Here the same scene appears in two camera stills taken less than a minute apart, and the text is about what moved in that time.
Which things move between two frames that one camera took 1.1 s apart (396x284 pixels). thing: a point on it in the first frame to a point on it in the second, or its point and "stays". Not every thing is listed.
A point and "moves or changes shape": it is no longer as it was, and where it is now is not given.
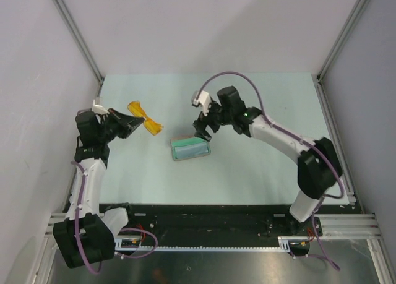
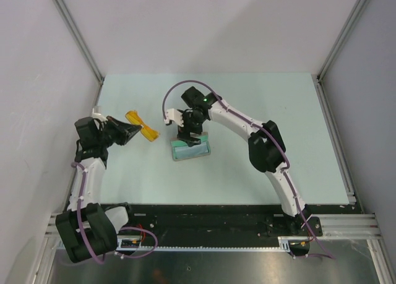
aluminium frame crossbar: (335, 226) stays
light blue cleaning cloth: (190, 150) stays
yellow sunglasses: (135, 107) moves or changes shape
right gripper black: (206, 119) to (184, 132)
